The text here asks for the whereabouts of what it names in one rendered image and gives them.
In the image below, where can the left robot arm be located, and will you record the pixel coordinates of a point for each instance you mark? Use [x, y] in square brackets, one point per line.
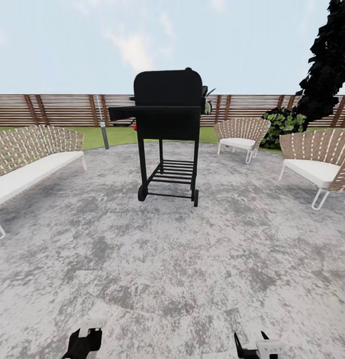
[85, 339]

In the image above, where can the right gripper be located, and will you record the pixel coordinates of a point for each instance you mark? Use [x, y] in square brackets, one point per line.
[251, 354]

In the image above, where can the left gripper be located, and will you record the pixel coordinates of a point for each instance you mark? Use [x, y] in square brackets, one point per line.
[90, 343]

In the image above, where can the bush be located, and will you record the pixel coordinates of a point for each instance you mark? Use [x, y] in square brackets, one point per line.
[208, 104]
[283, 122]

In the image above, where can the charcoal grill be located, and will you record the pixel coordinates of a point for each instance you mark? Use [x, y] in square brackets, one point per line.
[168, 105]

